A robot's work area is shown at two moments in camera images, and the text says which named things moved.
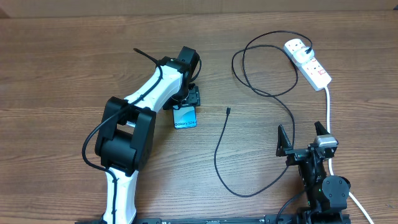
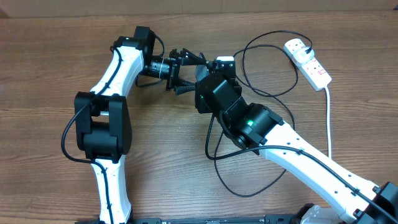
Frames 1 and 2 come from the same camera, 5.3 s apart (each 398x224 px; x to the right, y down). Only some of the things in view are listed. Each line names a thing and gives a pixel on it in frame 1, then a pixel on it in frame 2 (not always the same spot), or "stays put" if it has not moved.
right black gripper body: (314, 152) -> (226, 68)
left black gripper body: (189, 97) -> (171, 74)
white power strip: (312, 71) stays put
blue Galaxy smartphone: (185, 117) -> (201, 71)
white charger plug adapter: (301, 55) stays put
